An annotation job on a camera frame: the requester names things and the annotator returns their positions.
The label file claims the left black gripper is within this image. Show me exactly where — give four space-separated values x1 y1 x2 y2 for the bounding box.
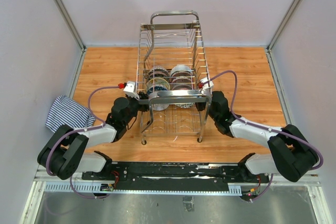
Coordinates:
123 91 155 125

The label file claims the black floral red bowl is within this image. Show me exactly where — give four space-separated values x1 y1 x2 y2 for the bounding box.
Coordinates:
174 103 195 109

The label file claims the striped line pattern bowl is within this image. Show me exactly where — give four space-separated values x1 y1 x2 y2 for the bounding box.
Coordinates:
152 104 170 111

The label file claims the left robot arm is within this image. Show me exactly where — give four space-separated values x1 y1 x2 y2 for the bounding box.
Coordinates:
37 92 149 180

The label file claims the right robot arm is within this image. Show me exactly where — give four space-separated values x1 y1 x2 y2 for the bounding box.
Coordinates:
196 91 323 182

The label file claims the black dotted hexagon bowl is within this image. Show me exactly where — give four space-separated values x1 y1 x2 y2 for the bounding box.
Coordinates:
172 83 193 91

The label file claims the blue triangle pattern bowl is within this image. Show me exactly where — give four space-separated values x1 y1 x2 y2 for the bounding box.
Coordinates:
146 84 168 95

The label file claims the red ikat pattern bowl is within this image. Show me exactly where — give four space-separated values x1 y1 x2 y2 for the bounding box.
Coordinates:
171 76 193 84

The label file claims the yellow rim leaf bowl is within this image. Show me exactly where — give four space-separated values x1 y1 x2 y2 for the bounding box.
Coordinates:
146 78 170 90

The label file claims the red geometric pattern bowl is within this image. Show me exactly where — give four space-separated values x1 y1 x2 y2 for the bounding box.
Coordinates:
171 70 193 78

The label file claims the black leaf coral bowl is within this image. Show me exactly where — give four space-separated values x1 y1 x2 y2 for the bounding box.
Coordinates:
148 70 169 79

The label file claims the plain white bowl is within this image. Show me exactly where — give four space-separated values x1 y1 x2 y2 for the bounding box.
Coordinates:
171 65 192 75

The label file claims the brown diamond pattern bowl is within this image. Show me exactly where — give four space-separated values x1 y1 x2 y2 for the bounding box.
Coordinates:
150 66 168 73

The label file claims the blue striped cloth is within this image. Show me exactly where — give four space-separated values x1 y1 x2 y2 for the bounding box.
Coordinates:
45 95 96 133

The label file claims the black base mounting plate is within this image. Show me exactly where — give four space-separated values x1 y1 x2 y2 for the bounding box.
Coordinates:
81 162 269 188

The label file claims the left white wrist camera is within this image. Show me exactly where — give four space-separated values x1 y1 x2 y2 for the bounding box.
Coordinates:
123 81 138 99

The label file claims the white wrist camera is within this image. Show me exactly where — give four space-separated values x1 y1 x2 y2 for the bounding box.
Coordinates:
199 77 214 94
123 81 138 99

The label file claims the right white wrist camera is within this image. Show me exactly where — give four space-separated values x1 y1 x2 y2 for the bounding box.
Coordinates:
199 77 214 94

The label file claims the silver wire dish rack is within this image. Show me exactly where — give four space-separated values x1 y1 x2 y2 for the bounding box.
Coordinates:
136 10 210 145

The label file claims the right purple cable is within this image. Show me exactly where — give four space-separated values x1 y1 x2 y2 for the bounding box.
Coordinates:
198 70 324 204

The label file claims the grey slotted cable duct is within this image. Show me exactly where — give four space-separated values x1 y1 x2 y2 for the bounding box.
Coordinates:
45 182 242 196

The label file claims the aluminium frame rail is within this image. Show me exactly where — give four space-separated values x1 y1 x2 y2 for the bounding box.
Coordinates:
38 0 87 51

